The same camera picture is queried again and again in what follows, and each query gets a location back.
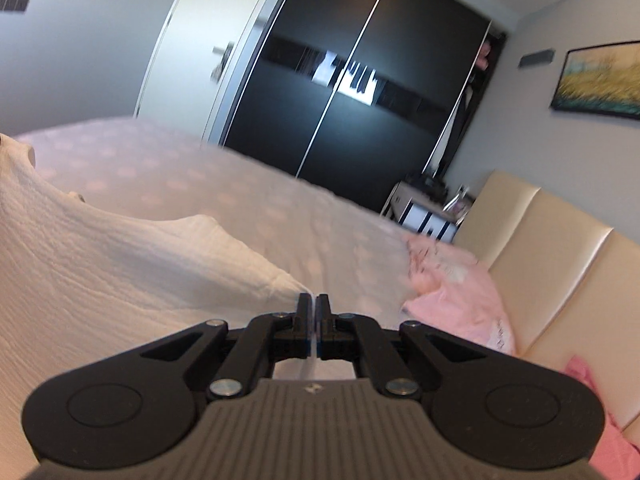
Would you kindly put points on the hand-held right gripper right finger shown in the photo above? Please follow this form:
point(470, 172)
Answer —
point(324, 312)

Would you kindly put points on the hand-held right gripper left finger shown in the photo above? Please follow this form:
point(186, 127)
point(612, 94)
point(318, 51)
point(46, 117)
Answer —
point(303, 312)

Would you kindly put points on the white textured shirt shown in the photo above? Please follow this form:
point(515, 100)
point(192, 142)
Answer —
point(100, 280)

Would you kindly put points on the hanging dark clothes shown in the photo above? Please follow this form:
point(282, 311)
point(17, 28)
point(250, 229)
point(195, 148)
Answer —
point(470, 105)

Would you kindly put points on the light pink printed garment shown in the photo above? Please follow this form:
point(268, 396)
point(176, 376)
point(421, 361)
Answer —
point(460, 300)

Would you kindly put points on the white bedside shelf unit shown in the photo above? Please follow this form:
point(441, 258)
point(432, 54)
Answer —
point(425, 215)

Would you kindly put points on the cream padded headboard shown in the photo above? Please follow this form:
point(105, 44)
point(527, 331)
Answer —
point(560, 280)

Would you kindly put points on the black sliding door wardrobe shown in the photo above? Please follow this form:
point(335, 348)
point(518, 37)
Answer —
point(380, 35)

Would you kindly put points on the white room door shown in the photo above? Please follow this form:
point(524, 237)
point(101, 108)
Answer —
point(200, 40)

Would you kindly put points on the bright pink cloth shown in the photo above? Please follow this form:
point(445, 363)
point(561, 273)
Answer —
point(617, 450)

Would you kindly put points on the framed landscape painting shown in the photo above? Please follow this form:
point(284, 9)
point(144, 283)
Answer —
point(600, 80)

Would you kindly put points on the wall air vent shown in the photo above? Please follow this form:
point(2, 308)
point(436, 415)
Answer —
point(14, 4)
point(536, 58)

